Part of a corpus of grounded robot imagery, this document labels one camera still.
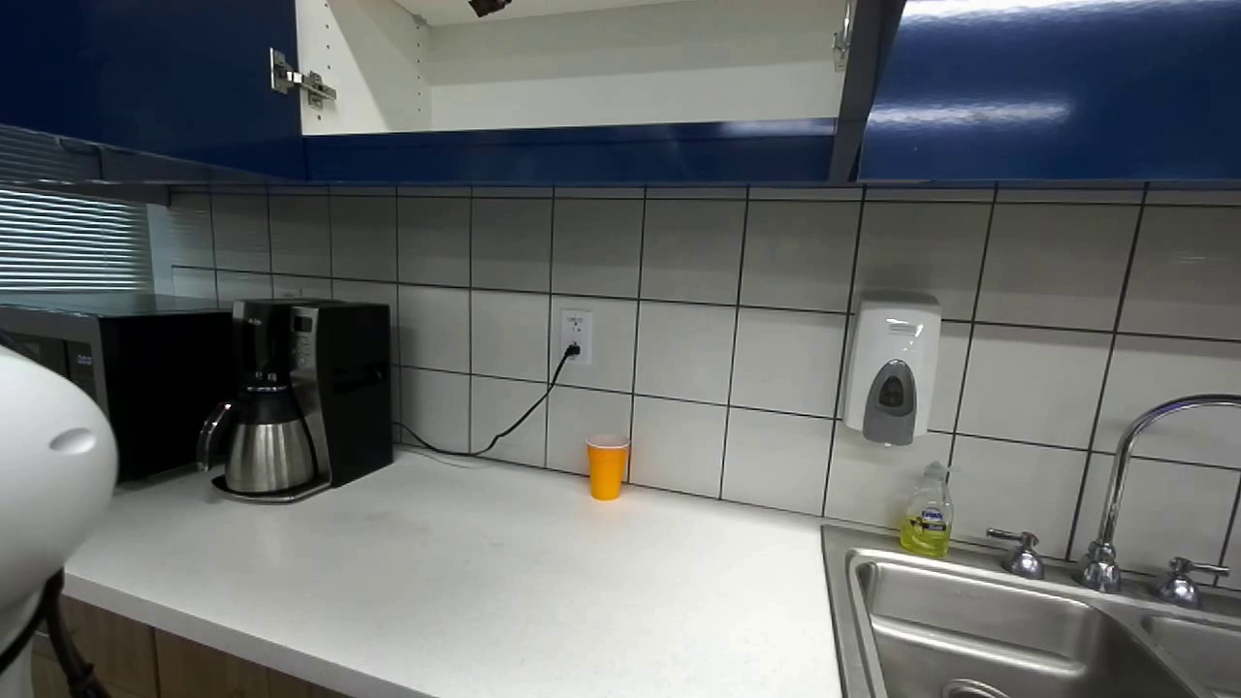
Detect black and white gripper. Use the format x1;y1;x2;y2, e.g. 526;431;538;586
471;0;511;17

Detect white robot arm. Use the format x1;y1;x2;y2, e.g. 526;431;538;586
0;0;485;698

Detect wooden lower cabinet drawers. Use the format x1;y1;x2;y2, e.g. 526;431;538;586
30;599;343;698

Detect black steel coffee maker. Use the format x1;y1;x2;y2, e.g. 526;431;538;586
227;298;392;501

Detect orange plastic cup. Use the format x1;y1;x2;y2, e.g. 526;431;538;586
584;435;628;501

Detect black microwave oven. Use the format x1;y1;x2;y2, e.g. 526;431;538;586
0;297;234;483

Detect steel coffee carafe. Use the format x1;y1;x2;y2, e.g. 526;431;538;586
196;379;317;497

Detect yellow dish soap bottle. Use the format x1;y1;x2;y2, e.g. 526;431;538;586
900;461;949;558

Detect chrome kitchen faucet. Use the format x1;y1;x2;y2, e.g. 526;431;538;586
973;387;1241;607

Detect stainless steel double sink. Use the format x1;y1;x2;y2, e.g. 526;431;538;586
822;523;1241;698

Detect white wall power outlet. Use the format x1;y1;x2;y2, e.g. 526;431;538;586
560;308;592;369

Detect black power cord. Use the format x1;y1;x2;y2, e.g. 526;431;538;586
388;342;584;461

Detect blue upper wall cabinet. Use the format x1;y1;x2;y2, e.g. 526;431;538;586
0;0;1241;207

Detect white wall soap dispenser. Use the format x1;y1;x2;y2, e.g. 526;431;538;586
844;304;941;445

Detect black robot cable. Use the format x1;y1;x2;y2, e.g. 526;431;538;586
0;567;112;698

